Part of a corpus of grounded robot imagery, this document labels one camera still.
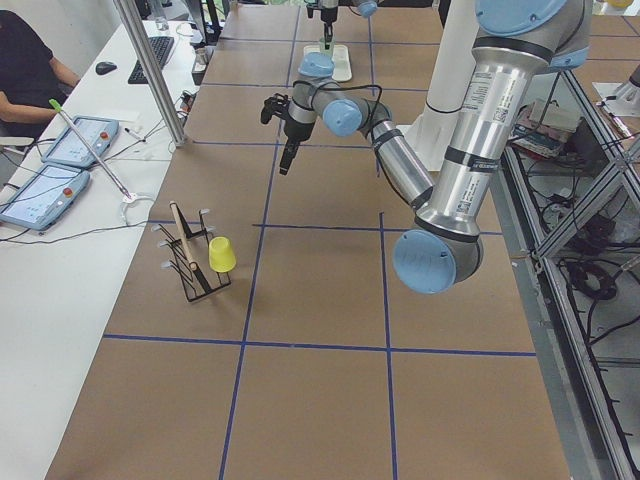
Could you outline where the upper teach pendant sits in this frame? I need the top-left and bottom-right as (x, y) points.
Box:
(42, 116), (119, 169)

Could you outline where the black keyboard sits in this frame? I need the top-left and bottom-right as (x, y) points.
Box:
(127, 35), (176, 85)

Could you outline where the yellow cup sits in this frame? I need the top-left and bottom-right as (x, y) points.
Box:
(208, 236), (237, 273)

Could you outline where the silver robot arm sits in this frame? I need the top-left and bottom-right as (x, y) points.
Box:
(304, 0), (379, 53)
(261, 1), (592, 294)

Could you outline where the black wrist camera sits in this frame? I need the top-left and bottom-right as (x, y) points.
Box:
(260, 93), (290, 125)

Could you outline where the silver rod green tip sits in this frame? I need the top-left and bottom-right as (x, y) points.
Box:
(49, 98), (135, 203)

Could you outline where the pale green bear tray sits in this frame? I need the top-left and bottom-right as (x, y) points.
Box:
(331, 44), (352, 82)

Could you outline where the black wire cup rack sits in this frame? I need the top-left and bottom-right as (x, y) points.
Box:
(151, 201), (232, 303)

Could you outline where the teach pendant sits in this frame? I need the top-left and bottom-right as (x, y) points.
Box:
(1, 163), (90, 231)
(42, 116), (119, 169)

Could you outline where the lower teach pendant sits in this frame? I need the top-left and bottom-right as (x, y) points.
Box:
(1, 163), (90, 231)

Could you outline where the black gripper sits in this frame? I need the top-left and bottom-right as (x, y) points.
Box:
(279, 112), (314, 176)
(321, 8), (336, 41)

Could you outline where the white side desk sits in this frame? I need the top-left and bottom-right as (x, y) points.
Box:
(0, 19), (221, 480)

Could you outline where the black computer mouse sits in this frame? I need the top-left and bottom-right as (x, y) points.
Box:
(95, 61), (117, 76)

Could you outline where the aluminium frame post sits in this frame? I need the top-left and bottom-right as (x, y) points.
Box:
(113, 0), (186, 148)

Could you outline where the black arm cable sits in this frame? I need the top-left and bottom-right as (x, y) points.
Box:
(299, 79), (384, 146)

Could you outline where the seated person in black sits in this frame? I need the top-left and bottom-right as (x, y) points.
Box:
(1, 10), (80, 139)

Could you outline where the light green cup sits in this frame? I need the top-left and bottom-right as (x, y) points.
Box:
(318, 37), (334, 58)

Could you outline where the aluminium frame rail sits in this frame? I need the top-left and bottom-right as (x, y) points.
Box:
(493, 73), (639, 479)

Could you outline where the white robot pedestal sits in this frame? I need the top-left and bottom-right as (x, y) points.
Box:
(423, 0), (482, 114)

